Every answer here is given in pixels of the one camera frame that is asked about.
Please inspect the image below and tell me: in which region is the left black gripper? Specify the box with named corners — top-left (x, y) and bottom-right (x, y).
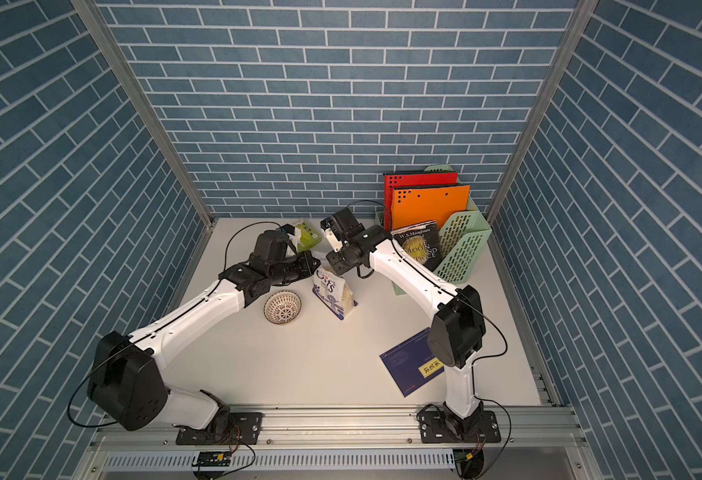
top-left (267, 249), bottom-right (324, 286)

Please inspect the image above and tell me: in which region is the oats bag clear purple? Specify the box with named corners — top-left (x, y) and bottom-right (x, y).
top-left (312, 267), bottom-right (358, 320)

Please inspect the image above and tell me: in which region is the patterned red white bowl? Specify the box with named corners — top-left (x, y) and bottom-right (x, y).
top-left (264, 291), bottom-right (302, 325)

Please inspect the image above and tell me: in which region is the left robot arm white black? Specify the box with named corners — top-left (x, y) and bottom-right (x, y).
top-left (84, 229), bottom-right (321, 434)

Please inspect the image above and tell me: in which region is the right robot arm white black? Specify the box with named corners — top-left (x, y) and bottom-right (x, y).
top-left (321, 218), bottom-right (486, 421)

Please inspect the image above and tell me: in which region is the green comic paperback book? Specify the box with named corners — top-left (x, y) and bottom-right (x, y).
top-left (294, 220), bottom-right (323, 252)

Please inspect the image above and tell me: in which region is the dark paperback novel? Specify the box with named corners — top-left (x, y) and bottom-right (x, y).
top-left (392, 220), bottom-right (443, 271)

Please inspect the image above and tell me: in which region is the orange folder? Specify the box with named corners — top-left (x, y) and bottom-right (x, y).
top-left (390, 185), bottom-right (471, 230)

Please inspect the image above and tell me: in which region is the red folder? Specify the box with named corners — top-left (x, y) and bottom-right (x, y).
top-left (384, 170), bottom-right (458, 230)

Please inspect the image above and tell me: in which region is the purple booklet yellow label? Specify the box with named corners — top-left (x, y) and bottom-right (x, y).
top-left (380, 328), bottom-right (444, 397)

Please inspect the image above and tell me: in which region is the small black controller box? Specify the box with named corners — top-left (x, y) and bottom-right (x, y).
top-left (192, 451), bottom-right (232, 470)

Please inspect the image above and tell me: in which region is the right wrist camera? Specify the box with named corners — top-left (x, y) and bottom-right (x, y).
top-left (320, 208), bottom-right (365, 253)

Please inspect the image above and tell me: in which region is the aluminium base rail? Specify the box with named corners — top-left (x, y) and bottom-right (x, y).
top-left (90, 401), bottom-right (587, 452)

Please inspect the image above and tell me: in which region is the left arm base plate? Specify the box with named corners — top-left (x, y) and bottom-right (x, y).
top-left (175, 412), bottom-right (264, 446)

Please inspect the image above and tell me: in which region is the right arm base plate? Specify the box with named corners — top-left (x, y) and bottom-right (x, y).
top-left (417, 410), bottom-right (503, 444)

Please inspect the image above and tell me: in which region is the white slotted cable duct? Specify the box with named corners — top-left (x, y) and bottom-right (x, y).
top-left (103, 448), bottom-right (455, 473)

